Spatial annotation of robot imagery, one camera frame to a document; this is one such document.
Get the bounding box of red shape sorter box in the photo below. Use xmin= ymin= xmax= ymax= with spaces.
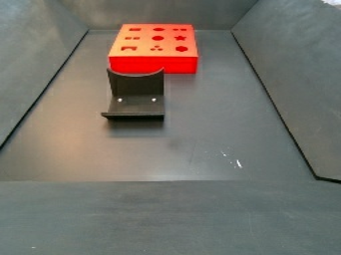
xmin=108 ymin=24 xmax=198 ymax=74

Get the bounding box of black curved holder bracket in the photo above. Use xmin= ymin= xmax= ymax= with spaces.
xmin=102 ymin=69 xmax=166 ymax=120

